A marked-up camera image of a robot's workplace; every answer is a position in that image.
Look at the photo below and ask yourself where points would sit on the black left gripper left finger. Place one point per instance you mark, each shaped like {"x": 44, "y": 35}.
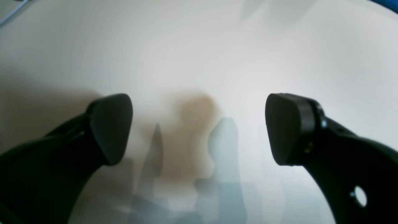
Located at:
{"x": 41, "y": 180}

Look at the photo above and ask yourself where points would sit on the blue t-shirt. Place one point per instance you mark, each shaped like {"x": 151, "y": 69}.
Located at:
{"x": 389, "y": 4}

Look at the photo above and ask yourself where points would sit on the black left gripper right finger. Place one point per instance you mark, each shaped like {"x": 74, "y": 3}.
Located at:
{"x": 357, "y": 176}

